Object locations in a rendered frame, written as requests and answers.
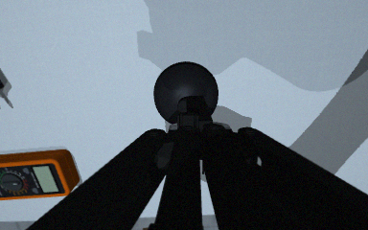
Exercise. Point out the orange digital multimeter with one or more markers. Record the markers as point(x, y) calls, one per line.
point(37, 174)

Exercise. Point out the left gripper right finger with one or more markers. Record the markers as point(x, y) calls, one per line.
point(286, 188)

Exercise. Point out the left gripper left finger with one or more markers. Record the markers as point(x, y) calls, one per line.
point(115, 196)

